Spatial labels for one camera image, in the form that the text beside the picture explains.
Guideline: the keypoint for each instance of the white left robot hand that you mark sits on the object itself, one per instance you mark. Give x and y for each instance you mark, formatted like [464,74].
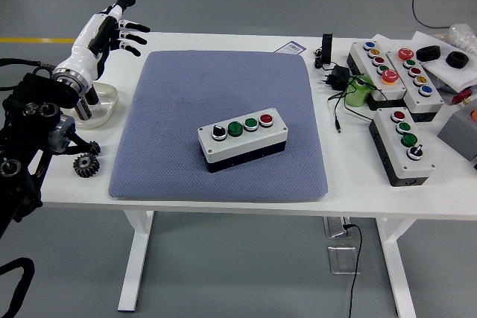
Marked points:
[83,51]

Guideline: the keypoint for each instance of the grey four-button control box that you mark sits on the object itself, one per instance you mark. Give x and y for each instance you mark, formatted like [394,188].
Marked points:
[246,146]
[408,167]

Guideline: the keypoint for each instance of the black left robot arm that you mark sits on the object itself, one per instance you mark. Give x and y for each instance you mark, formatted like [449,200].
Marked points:
[33,91]

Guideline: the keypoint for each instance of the five-button box with red mushroom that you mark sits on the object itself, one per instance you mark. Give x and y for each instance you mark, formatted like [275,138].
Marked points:
[363,55]
[428,102]

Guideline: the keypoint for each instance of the dark cylindrical capacitor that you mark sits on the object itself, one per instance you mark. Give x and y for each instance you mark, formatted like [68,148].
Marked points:
[92,97]
[82,110]

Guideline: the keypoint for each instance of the cream shallow dish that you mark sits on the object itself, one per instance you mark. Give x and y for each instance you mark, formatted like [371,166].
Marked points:
[105,106]

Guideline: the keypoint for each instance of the small black gear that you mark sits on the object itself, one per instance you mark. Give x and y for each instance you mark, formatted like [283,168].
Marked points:
[95,147]

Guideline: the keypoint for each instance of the large black gear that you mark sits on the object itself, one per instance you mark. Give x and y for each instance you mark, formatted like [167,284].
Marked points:
[86,165]

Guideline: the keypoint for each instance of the blue-grey textured mat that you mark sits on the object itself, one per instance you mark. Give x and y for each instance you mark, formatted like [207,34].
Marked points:
[223,83]

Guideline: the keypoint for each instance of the purple-edged white label card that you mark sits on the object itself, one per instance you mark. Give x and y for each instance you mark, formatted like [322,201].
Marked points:
[289,48]

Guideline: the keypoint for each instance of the white table leg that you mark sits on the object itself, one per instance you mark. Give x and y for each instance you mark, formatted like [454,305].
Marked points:
[134,269]
[398,269]

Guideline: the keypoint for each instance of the black upright stand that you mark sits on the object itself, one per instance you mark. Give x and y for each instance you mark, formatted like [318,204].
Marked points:
[326,49]

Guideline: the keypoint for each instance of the black power adapter plug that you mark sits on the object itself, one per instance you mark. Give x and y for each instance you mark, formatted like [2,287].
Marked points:
[340,74]

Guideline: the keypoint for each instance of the green plastic cup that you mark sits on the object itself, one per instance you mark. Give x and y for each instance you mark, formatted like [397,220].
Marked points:
[356,96]

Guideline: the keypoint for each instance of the grey floor socket cover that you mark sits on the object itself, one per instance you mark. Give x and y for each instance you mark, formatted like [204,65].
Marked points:
[341,260]

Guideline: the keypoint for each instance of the clear plastic bag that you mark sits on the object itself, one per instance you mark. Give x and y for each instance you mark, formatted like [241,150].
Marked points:
[464,37]

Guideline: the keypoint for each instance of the red knob part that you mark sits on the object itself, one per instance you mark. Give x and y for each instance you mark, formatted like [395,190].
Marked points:
[462,96]

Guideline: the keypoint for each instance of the plain grey box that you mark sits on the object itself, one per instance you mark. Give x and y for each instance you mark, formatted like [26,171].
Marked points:
[458,135]

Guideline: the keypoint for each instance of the orange round object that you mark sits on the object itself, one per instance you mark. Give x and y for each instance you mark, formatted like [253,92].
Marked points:
[474,114]

